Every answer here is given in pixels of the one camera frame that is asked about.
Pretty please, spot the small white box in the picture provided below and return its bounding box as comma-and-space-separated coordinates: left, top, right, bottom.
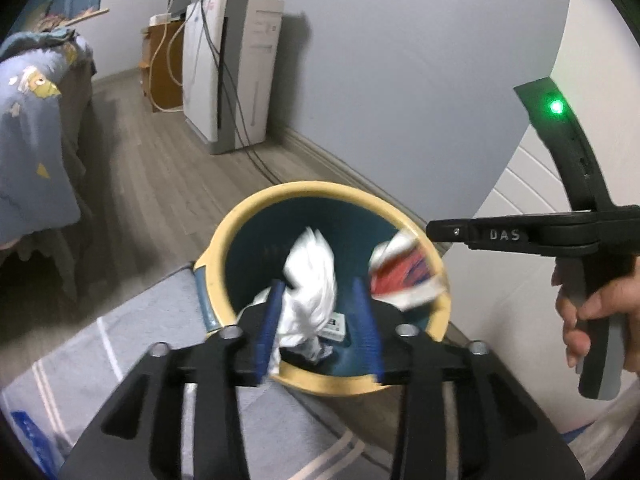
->
320, 312, 347, 342

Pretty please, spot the grey striped rug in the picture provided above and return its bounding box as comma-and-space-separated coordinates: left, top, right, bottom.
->
0, 264, 401, 480

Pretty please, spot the white air purifier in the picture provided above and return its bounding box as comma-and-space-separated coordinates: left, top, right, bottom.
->
181, 0, 286, 155

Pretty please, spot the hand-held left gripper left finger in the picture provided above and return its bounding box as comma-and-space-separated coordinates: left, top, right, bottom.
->
59, 280, 287, 480

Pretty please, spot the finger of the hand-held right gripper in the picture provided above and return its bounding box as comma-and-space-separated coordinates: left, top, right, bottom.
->
426, 212, 601, 252

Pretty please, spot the white tissue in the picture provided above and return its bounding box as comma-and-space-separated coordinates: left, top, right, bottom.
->
250, 226, 339, 376

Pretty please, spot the black cable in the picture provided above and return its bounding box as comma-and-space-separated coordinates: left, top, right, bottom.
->
199, 0, 288, 183

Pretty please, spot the grey bed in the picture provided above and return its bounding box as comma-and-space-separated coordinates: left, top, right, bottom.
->
0, 55, 98, 306

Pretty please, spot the blue printed blanket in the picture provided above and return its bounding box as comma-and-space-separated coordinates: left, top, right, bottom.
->
0, 30, 96, 252

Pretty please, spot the wooden stick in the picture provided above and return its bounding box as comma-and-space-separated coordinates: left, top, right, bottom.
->
59, 7, 110, 27

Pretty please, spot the blue bin with yellow rim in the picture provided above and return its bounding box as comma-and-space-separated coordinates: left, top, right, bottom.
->
192, 180, 451, 398

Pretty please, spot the white cable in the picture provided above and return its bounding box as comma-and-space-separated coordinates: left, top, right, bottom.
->
149, 19, 185, 112

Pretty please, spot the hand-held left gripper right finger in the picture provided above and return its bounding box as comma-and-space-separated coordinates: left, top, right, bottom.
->
350, 277, 586, 480

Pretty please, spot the wooden cabinet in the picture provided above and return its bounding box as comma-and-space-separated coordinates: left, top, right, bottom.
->
140, 14, 187, 114

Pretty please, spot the person's right hand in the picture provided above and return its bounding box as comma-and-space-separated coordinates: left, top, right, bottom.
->
551, 260, 640, 374

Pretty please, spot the red and white wrapper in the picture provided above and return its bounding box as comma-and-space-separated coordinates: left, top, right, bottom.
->
368, 232, 445, 311

